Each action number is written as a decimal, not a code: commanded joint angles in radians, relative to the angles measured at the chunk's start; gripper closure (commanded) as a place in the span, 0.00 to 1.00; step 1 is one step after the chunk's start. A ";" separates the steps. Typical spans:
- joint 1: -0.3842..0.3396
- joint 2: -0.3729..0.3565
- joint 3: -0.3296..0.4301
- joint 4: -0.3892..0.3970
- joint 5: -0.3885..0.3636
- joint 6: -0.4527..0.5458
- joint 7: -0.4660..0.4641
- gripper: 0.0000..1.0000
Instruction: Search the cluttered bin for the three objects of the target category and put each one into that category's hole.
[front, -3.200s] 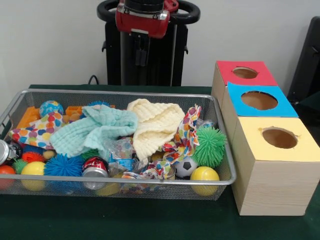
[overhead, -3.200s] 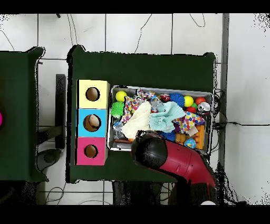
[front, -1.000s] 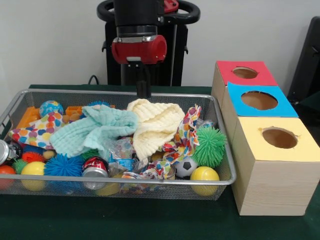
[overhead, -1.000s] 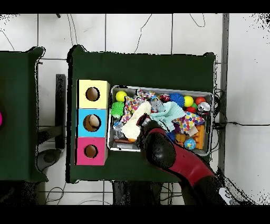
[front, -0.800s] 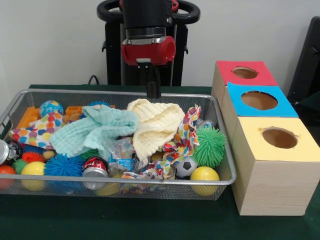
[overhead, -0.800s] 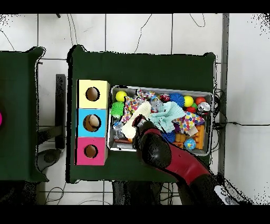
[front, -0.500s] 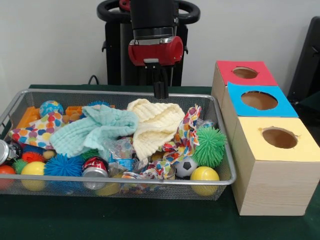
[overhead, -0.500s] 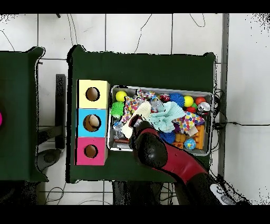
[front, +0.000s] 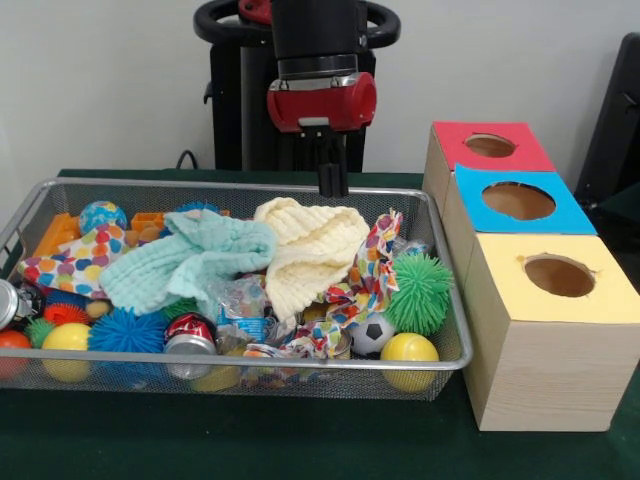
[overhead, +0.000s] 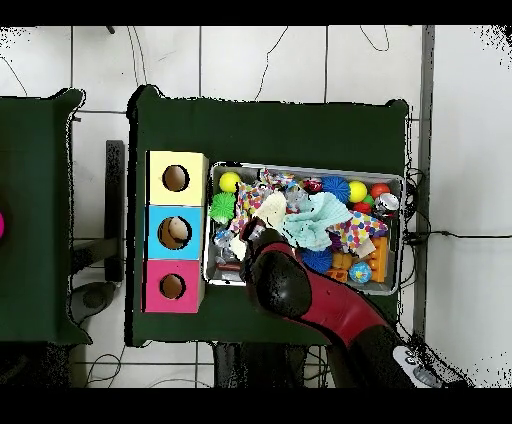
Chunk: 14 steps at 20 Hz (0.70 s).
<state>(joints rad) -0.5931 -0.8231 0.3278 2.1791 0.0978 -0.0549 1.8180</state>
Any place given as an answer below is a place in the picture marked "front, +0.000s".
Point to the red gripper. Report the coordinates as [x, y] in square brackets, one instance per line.
[320, 102]

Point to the polka dot cloth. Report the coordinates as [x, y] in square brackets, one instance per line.
[85, 260]
[372, 260]

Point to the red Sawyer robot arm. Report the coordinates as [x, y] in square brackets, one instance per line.
[315, 30]

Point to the wooden box with three holes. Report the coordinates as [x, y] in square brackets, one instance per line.
[550, 380]

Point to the cream waffle cloth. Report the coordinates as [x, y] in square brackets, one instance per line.
[310, 250]

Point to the green spiky ball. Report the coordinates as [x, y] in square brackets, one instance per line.
[420, 295]

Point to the yellow ball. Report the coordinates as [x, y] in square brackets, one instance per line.
[410, 350]
[67, 337]

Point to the mint waffle cloth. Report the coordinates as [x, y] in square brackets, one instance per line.
[150, 270]

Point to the blue globe ball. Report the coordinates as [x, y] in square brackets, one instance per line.
[102, 216]

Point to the blue spiky ball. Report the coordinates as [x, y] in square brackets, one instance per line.
[127, 332]

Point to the dark green table cloth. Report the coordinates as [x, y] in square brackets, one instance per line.
[250, 440]
[625, 235]

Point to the silver can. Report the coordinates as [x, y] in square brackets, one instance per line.
[10, 305]

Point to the orange ball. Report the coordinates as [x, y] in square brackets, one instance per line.
[12, 342]

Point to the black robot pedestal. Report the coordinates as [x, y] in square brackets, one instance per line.
[225, 110]

